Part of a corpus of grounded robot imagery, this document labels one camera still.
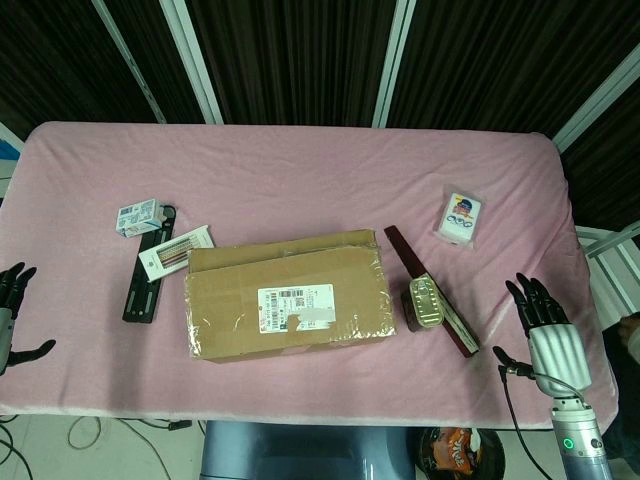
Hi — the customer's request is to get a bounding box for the wide white frame post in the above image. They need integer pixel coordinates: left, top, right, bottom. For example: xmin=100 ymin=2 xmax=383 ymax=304
xmin=159 ymin=0 xmax=224 ymax=125
xmin=372 ymin=0 xmax=416 ymax=129

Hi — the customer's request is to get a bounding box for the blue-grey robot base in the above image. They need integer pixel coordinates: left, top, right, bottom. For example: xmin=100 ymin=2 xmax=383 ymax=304
xmin=199 ymin=420 xmax=416 ymax=480

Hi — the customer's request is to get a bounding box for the thin white frame post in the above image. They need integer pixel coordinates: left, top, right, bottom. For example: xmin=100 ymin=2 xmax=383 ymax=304
xmin=92 ymin=0 xmax=166 ymax=124

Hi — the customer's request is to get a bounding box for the black slotted metal plate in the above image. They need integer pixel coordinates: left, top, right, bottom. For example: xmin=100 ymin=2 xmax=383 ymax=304
xmin=122 ymin=202 xmax=178 ymax=325

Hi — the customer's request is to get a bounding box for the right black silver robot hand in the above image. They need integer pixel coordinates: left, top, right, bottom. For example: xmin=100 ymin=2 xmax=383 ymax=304
xmin=492 ymin=272 xmax=595 ymax=399

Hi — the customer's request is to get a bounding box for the slanted white frame post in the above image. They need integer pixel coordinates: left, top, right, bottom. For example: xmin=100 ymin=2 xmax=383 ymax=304
xmin=552 ymin=49 xmax=640 ymax=151

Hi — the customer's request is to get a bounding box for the white cartoon-print card pack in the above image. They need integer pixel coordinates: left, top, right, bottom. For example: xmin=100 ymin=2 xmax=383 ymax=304
xmin=432 ymin=186 xmax=487 ymax=250

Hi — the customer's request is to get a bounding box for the gold rectangular tin can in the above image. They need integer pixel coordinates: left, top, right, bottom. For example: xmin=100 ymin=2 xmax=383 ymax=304
xmin=399 ymin=273 xmax=446 ymax=332

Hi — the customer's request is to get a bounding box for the grey floor cable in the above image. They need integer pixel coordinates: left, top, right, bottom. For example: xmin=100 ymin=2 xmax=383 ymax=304
xmin=67 ymin=415 xmax=104 ymax=449

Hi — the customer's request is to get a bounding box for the white packet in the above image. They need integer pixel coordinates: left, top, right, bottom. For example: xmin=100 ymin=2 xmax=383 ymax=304
xmin=138 ymin=224 xmax=216 ymax=283

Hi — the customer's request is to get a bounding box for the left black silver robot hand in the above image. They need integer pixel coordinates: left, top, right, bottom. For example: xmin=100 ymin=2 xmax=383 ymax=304
xmin=0 ymin=262 xmax=57 ymax=374

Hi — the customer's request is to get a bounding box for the black round bin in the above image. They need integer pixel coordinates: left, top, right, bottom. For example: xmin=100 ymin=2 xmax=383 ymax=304
xmin=417 ymin=425 xmax=506 ymax=480

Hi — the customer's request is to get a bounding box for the pink tablecloth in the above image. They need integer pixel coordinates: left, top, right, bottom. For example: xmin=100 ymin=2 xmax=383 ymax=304
xmin=0 ymin=121 xmax=621 ymax=430

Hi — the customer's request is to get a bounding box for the white blue equipment box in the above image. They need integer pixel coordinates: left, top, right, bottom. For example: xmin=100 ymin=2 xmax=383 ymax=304
xmin=0 ymin=122 xmax=24 ymax=201

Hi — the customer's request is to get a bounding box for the small white blue-print carton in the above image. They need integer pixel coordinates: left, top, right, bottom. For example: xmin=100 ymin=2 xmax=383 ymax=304
xmin=115 ymin=197 xmax=169 ymax=238

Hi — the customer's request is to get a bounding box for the black right hand cable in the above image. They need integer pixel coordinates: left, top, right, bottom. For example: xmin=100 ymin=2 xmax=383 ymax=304
xmin=498 ymin=367 xmax=571 ymax=480

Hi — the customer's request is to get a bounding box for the white metal rack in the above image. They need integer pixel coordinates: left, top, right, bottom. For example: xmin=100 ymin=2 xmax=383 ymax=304
xmin=574 ymin=224 xmax=640 ymax=311

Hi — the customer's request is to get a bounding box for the brown cardboard shipping box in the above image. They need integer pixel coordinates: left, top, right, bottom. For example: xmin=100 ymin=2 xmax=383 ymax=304
xmin=183 ymin=228 xmax=401 ymax=362

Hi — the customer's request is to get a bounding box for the black floor cable with plug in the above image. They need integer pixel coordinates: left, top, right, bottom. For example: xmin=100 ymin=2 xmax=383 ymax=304
xmin=119 ymin=418 xmax=194 ymax=432

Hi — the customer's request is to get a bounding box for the orange snack bag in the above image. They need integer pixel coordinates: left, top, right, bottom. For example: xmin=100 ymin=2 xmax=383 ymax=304
xmin=429 ymin=427 xmax=484 ymax=474

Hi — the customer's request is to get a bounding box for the long dark red box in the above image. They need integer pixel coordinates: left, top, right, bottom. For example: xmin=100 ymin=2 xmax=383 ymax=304
xmin=383 ymin=225 xmax=481 ymax=359

